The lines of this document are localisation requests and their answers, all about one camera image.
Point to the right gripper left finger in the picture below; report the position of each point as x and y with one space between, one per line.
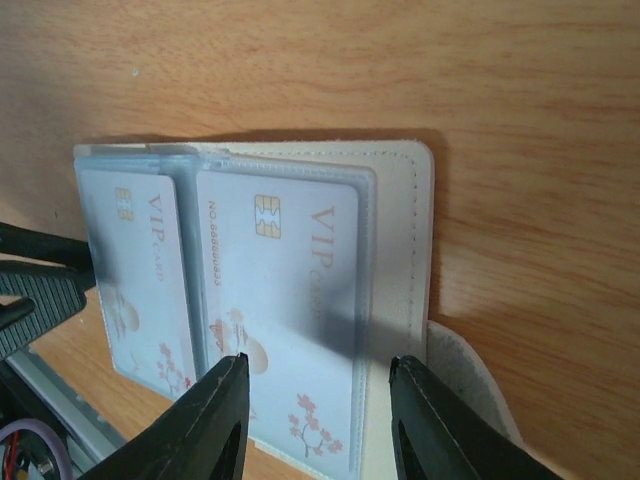
203 435

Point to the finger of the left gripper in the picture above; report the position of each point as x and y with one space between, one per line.
68 252
41 303

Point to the vip card sleeve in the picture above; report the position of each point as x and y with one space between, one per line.
281 284
135 243

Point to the VIP card right sleeve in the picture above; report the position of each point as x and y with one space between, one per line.
281 284

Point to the VIP card left sleeve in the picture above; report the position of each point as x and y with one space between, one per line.
135 243

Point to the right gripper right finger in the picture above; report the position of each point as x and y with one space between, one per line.
437 436

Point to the aluminium front rail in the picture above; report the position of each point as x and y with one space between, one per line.
89 437

